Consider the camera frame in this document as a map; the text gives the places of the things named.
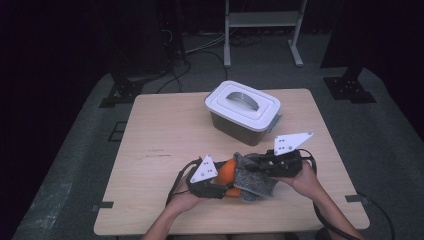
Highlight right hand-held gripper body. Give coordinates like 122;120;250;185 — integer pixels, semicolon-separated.
264;132;314;178

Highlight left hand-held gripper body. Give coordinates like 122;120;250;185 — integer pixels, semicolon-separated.
185;154;228;200

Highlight orange plush toy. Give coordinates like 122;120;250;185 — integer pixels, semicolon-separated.
213;158;243;198

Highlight grey fluffy cloth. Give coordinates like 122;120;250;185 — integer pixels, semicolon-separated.
233;152;279;203

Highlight clear plastic storage box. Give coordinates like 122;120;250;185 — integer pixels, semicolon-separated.
209;111;283;147

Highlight white box lid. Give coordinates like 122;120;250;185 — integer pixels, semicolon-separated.
204;80;282;133

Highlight person's right hand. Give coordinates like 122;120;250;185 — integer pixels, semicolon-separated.
276;161;323;201

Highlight person's left hand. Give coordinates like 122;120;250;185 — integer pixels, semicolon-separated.
166;184;209;216

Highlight black tape strip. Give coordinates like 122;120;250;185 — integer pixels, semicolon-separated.
344;194;370;205
91;201;115;213

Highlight black stand base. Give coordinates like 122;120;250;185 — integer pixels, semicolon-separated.
321;64;378;104
98;71;168;109

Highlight black equipment rack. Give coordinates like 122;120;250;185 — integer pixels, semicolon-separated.
159;0;188;66

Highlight left hand-held gripper cable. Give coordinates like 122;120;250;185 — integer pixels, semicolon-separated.
165;158;203;208

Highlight hand-held gripper cable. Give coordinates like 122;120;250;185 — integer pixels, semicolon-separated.
297;148;363;240
165;158;203;208

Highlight right hand-held gripper cable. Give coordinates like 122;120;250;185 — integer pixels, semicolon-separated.
297;148;363;240

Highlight black floor cable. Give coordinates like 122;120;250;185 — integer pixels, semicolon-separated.
155;59;193;94
194;49;231;83
356;191;396;240

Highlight white floor cables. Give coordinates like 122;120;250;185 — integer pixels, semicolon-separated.
184;33;228;55

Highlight white metal stand frame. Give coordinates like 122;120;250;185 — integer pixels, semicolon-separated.
223;0;308;68

